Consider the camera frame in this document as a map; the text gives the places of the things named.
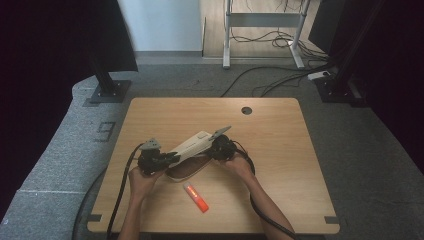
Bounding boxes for person's left hand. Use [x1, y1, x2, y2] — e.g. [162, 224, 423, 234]
[128, 165, 165, 202]

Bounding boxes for beige pencil case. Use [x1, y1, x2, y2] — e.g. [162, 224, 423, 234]
[164, 130, 217, 183]

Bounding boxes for orange highlighter with white cap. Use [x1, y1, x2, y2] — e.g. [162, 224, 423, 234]
[182, 181, 210, 214]

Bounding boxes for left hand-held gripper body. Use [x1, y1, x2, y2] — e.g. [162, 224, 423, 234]
[137, 137, 168, 177]

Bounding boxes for person's right hand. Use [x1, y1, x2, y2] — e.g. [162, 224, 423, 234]
[219, 153, 257, 184]

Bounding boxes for tangled floor cables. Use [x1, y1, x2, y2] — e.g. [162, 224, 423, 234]
[229, 29, 331, 63]

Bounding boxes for white desk frame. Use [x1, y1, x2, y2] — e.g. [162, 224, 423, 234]
[222, 0, 307, 70]

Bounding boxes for left hand-held gripper black cable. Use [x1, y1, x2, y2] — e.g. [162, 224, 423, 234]
[105, 142, 145, 240]

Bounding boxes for black curtain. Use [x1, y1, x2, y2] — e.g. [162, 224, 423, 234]
[0, 0, 139, 221]
[308, 0, 424, 174]

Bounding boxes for black metal stand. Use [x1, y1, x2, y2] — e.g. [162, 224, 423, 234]
[87, 49, 132, 105]
[314, 0, 386, 108]

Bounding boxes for long black floor cables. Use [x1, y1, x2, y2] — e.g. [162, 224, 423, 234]
[219, 63, 336, 99]

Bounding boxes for white power strip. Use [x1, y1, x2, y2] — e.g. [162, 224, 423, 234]
[306, 70, 331, 81]

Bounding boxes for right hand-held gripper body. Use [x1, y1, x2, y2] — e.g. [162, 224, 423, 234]
[208, 125, 239, 162]

